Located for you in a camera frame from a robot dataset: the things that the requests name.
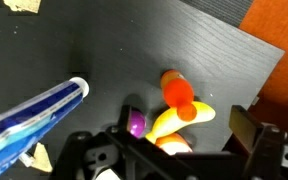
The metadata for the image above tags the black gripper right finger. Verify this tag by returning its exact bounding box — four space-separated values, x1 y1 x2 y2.
228 104 266 158

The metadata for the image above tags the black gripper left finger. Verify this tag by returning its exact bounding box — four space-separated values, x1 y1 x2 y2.
118 104 134 135

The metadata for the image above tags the purple toy eggplant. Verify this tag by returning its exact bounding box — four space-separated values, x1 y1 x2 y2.
126 109 148 140

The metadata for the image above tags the yellow toy banana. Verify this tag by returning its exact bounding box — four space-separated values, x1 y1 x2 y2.
144 100 217 145

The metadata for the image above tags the orange cup with white inside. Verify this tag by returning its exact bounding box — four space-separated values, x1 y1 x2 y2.
154 132 194 156

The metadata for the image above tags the cream round plate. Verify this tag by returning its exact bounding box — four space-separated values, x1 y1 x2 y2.
94 167 122 180

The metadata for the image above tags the triangular tan tape scrap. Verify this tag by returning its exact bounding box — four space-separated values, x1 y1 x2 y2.
32 142 54 174

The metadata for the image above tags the blue white toothpaste tube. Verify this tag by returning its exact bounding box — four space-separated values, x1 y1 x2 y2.
0 76 91 180

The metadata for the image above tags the black ribbed floor mat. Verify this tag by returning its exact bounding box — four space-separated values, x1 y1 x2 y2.
179 0 256 29

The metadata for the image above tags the torn tan tape patch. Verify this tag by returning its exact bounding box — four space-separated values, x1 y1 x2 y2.
2 0 43 15

